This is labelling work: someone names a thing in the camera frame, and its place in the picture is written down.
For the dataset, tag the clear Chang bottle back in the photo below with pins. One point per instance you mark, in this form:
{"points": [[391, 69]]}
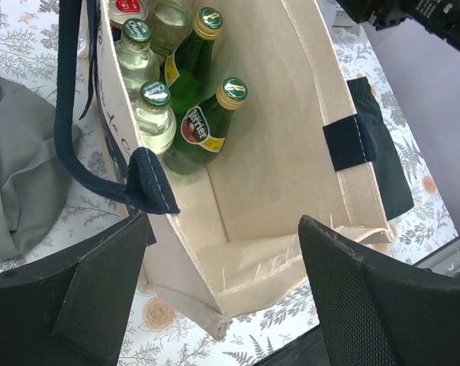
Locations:
{"points": [[171, 22]]}

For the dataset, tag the clear chang bottle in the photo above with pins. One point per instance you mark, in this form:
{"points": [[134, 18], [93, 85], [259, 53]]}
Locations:
{"points": [[138, 63], [154, 116], [171, 22]]}

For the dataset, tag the green Perrier bottle near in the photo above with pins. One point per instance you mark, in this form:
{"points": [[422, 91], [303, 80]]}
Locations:
{"points": [[202, 132]]}

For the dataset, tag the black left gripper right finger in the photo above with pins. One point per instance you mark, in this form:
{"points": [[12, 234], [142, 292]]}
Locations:
{"points": [[375, 310]]}

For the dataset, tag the clear Chang bottle far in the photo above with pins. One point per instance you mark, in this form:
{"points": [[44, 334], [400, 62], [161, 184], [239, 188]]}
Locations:
{"points": [[138, 63]]}

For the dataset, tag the green perrier bottle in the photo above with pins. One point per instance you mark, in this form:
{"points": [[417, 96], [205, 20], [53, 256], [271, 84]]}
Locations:
{"points": [[202, 132], [186, 71]]}

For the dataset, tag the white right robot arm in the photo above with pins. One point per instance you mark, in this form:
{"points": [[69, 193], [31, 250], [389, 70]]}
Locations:
{"points": [[438, 17]]}

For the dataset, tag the beige canvas tote bag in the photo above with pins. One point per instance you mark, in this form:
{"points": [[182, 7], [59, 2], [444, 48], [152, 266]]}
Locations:
{"points": [[227, 238]]}

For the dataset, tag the clear Chang bottle near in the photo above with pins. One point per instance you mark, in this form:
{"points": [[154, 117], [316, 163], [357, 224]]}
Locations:
{"points": [[154, 116]]}

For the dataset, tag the green Perrier bottle far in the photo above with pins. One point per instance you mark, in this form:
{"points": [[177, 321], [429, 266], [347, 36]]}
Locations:
{"points": [[186, 71]]}

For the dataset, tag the grey folded cloth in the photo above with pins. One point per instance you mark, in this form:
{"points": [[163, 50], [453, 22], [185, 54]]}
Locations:
{"points": [[33, 183]]}

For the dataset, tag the red tab drink can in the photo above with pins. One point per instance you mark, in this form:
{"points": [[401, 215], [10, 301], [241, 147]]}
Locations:
{"points": [[121, 10]]}

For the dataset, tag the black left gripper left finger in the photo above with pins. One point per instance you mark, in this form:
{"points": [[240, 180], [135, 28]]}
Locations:
{"points": [[72, 307]]}

